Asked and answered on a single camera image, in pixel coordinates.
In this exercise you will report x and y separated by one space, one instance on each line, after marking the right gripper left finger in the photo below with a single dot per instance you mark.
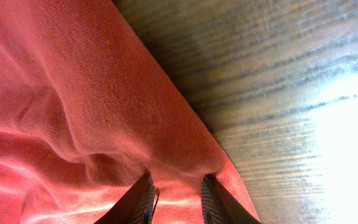
136 206

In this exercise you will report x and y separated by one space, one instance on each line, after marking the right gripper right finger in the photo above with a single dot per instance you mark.
219 206

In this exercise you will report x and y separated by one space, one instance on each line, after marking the orange soccer t-shirt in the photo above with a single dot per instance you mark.
84 110

